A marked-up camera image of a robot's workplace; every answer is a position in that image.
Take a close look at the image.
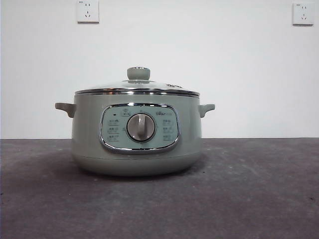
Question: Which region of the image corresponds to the glass lid with green knob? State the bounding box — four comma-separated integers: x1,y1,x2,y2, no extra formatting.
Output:
75,66,200,96

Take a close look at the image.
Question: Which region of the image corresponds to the green electric cooking pot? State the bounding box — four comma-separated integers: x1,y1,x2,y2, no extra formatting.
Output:
54,92,216,177

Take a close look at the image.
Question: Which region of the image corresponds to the white wall socket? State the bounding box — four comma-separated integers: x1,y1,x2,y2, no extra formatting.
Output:
76,0,100,24
292,2,315,26

